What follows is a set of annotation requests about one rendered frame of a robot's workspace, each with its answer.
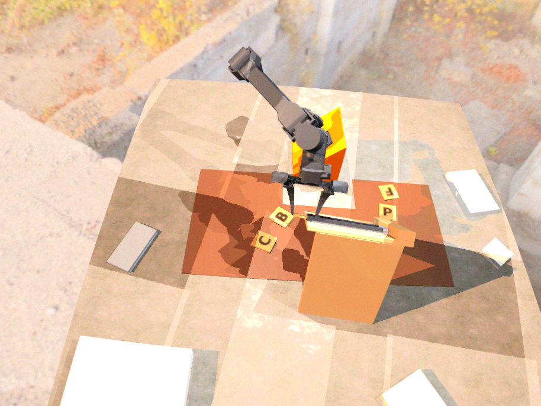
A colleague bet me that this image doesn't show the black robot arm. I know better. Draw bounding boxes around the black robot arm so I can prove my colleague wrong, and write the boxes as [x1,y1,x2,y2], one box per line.
[228,46,333,185]

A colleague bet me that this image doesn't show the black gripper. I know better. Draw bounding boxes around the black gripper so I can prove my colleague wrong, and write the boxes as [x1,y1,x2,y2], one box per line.
[271,152,349,217]

